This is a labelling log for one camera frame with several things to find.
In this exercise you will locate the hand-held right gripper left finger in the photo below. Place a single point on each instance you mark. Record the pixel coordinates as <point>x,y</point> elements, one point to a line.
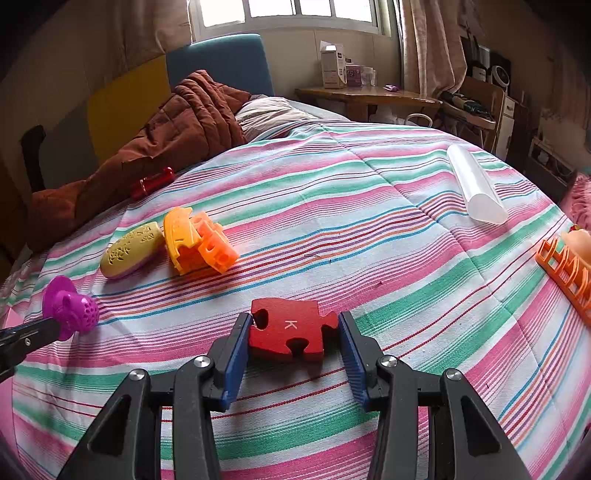
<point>233,364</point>

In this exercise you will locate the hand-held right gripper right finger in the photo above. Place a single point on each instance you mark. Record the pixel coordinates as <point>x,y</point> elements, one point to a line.
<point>355,364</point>

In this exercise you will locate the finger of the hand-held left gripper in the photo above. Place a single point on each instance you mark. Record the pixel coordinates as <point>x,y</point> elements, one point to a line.
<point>27,334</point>

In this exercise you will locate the purple plastic toy cup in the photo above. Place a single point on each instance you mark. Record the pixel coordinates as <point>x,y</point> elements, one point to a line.
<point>74,309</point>

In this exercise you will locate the red puzzle piece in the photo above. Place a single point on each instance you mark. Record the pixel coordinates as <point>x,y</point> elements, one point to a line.
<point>286,332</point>

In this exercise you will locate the orange block toy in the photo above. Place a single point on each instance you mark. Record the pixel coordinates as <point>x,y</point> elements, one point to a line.
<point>217,249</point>

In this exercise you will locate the yellow oval soap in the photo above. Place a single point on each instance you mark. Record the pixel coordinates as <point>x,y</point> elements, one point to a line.
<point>131,251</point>

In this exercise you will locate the yellow plastic toy piece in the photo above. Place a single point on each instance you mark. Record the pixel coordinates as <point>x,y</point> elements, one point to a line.
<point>180,235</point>

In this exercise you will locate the red metallic cylinder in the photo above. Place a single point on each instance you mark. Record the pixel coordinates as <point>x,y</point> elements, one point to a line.
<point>152,182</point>

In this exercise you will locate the clear plastic tube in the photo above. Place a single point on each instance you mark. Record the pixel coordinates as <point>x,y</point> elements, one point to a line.
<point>475,184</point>

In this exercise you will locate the orange plastic rack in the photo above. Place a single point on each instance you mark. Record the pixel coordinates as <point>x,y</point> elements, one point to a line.
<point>563,272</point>

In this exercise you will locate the brown quilt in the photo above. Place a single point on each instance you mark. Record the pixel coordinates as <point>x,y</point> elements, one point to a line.
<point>184,124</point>

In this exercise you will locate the pale pillow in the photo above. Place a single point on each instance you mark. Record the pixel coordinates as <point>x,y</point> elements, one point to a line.
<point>272,115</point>

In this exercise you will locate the peach plastic toy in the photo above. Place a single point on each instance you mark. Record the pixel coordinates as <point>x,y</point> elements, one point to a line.
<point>579,244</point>

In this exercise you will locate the wooden side table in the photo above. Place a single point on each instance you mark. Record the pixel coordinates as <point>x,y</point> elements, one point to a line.
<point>369,94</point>

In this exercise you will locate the pink cloth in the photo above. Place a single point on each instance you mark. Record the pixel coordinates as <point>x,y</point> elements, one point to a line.
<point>579,198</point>

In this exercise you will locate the white cabinet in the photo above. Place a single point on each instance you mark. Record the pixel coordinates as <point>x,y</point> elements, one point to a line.
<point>510,124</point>

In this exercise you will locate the purple box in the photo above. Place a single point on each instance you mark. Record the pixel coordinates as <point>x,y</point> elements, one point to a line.
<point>354,76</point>

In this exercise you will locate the wooden chair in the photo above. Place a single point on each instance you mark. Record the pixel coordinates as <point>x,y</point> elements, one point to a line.
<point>480,92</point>

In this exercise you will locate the white carton box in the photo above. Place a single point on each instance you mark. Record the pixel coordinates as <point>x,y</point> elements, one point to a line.
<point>332,64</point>

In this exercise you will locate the grey yellow blue headboard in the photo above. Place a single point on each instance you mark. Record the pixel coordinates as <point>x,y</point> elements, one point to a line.
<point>221,60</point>

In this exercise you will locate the white round fan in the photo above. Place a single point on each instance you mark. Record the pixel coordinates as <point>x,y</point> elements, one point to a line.
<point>501,76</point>

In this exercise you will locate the beige patterned curtain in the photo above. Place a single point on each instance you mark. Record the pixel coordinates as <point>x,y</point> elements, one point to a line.
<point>434,46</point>
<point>152,27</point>

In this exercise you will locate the window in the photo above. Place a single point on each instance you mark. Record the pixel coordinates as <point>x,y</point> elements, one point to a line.
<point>277,11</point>

